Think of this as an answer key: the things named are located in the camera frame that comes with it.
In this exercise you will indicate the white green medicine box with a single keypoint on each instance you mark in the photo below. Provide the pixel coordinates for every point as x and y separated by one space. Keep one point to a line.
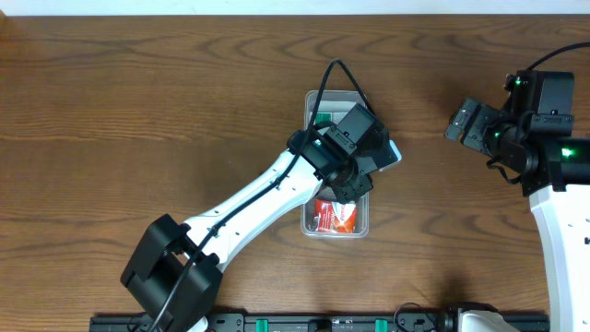
329 117

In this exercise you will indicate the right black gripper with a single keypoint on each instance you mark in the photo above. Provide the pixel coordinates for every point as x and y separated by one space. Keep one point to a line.
467 124

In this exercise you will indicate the black mounting rail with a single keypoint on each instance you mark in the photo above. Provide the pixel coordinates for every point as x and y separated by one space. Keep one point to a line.
275 323

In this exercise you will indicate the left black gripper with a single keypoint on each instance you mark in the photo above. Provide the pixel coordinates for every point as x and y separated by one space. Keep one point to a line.
356 187

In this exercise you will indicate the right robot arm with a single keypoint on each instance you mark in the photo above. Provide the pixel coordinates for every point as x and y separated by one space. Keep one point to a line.
534 140

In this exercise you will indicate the red Panadol box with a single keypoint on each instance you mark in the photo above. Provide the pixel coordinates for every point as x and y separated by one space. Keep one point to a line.
333 217

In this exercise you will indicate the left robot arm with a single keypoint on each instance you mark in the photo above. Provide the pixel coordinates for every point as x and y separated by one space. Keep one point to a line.
176 269

